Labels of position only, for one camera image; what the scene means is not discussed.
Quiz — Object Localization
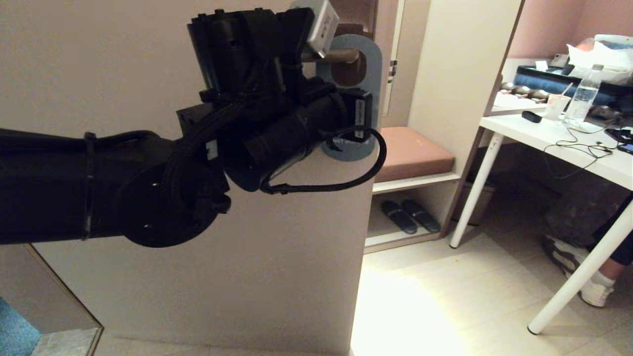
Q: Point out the blue and white door hanger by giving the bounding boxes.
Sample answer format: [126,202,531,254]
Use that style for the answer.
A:
[316,34,384,162]

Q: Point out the beige room door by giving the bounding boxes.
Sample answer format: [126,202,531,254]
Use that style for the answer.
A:
[0,0,396,353]

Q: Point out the black slipper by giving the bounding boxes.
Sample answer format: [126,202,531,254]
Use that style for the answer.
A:
[380,201,418,235]
[401,199,441,234]

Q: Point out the white shelf bench unit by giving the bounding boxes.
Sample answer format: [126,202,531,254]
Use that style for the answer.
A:
[363,0,526,255]

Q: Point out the white round table leg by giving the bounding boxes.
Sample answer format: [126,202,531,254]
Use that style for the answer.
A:
[449,133,505,249]
[527,198,633,336]

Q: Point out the white paper sheet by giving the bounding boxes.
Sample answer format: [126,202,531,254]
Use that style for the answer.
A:
[495,93,547,112]

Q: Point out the dark blue tray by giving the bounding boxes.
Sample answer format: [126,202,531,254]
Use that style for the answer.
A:
[513,67,633,107]

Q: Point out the white paper cup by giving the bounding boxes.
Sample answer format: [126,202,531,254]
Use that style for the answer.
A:
[543,84,573,123]

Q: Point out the clear plastic water bottle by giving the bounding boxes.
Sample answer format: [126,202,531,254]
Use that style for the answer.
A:
[563,64,604,127]

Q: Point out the white sneaker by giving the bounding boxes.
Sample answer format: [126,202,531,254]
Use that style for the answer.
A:
[542,234,615,308]

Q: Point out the white plastic bag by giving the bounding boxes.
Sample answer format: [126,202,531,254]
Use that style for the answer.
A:
[566,36,633,89]

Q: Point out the black smartphone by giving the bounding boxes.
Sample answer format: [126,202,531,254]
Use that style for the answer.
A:
[604,128,633,157]

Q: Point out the person's leg black trousers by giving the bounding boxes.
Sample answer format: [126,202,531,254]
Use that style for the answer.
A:
[596,198,633,283]

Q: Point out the blue carpet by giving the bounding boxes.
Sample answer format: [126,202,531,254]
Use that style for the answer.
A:
[0,297,43,356]

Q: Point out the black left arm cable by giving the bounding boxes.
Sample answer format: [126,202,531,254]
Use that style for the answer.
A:
[259,126,388,195]

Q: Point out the brown metal door handle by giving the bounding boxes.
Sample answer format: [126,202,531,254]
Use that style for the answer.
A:
[316,48,361,64]

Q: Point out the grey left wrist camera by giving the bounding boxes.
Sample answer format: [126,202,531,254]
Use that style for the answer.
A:
[289,0,340,59]

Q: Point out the black earphone cable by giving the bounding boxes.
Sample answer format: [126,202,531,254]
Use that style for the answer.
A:
[543,119,624,181]

